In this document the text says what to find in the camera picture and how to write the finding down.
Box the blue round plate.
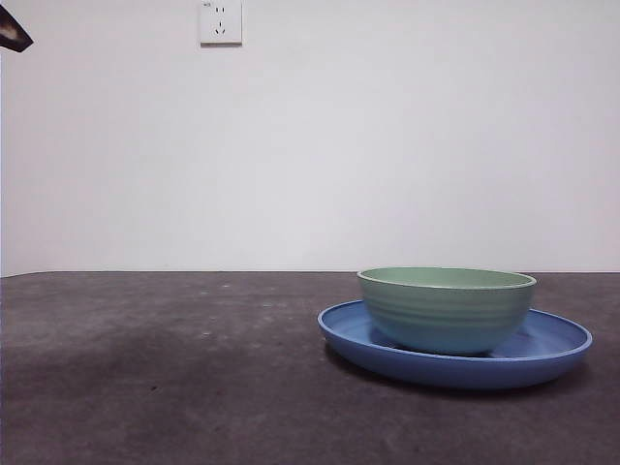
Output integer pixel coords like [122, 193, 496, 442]
[317, 298, 594, 391]

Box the white wall socket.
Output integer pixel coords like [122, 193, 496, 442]
[199, 0, 244, 48]

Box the green ribbed bowl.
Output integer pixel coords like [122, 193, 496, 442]
[356, 266, 538, 357]

